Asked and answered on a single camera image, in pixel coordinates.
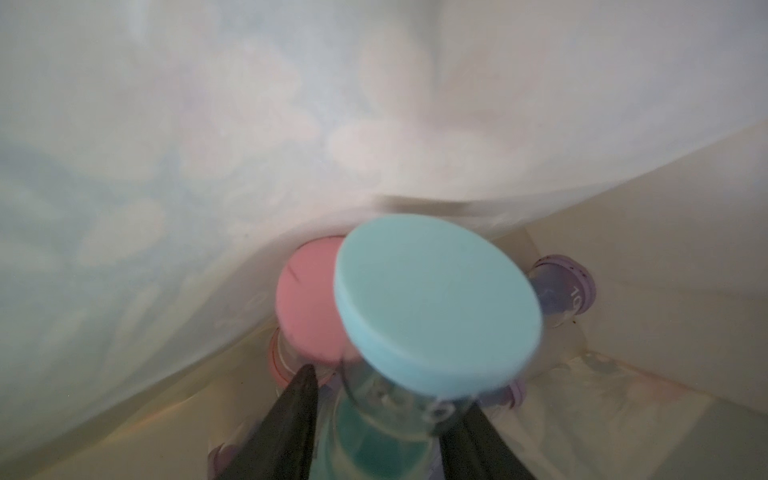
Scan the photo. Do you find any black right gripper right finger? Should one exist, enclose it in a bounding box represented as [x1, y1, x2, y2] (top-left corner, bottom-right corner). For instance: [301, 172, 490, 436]
[440, 403, 536, 480]

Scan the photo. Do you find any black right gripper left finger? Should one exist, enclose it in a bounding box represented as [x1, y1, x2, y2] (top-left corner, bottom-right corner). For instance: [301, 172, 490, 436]
[218, 364, 319, 479]

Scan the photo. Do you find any pink hourglass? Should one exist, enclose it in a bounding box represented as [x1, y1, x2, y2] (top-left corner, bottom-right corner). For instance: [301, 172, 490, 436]
[268, 236, 361, 389]

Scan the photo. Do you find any green hourglass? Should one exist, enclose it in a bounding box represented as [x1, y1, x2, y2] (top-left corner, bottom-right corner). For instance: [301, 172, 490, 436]
[311, 214, 543, 479]

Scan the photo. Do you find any purple hourglass cluster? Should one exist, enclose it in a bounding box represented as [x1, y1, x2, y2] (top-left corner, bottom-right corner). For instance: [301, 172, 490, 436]
[527, 255, 597, 329]

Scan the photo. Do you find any cream floral canvas tote bag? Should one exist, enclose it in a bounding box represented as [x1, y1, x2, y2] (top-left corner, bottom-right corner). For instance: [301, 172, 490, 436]
[1, 1, 767, 471]

